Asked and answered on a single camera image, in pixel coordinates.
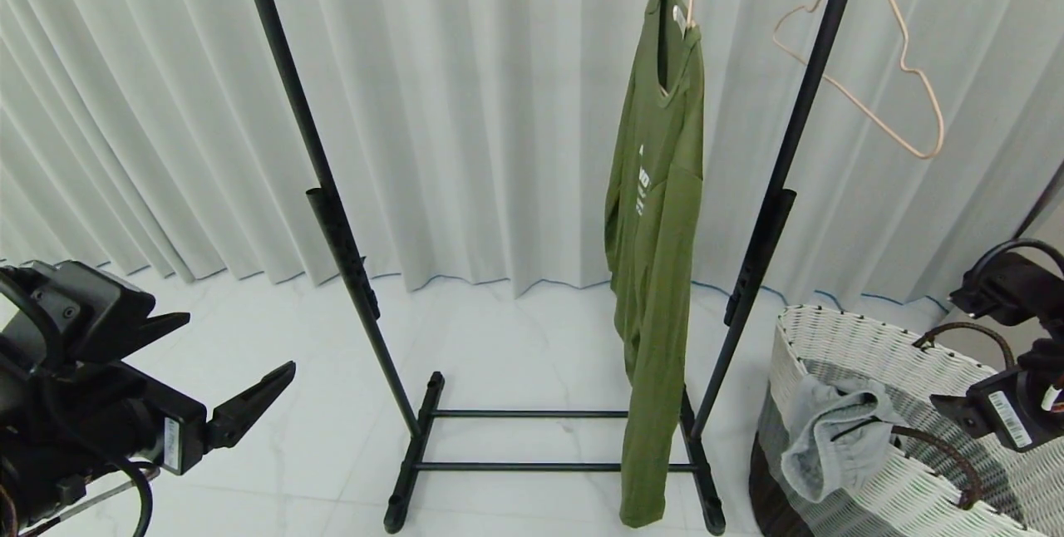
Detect green printed t-shirt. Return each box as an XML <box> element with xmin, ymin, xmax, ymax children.
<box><xmin>604</xmin><ymin>0</ymin><xmax>706</xmax><ymax>528</ymax></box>

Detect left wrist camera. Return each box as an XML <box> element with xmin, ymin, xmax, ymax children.
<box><xmin>0</xmin><ymin>261</ymin><xmax>157</xmax><ymax>367</ymax></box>

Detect pale grey shorts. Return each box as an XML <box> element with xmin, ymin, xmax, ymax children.
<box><xmin>780</xmin><ymin>377</ymin><xmax>909</xmax><ymax>505</ymax></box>

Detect white laundry basket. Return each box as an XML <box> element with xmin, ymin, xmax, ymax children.
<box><xmin>748</xmin><ymin>304</ymin><xmax>1064</xmax><ymax>537</ymax></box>

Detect white curtain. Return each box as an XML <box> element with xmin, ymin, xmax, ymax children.
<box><xmin>0</xmin><ymin>0</ymin><xmax>1064</xmax><ymax>313</ymax></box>

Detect black clothes rack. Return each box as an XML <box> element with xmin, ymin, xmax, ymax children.
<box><xmin>233</xmin><ymin>0</ymin><xmax>869</xmax><ymax>536</ymax></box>

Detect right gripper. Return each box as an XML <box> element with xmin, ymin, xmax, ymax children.
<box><xmin>929</xmin><ymin>362</ymin><xmax>1064</xmax><ymax>452</ymax></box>

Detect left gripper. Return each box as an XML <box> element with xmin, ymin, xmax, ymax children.
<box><xmin>0</xmin><ymin>313</ymin><xmax>297</xmax><ymax>521</ymax></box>

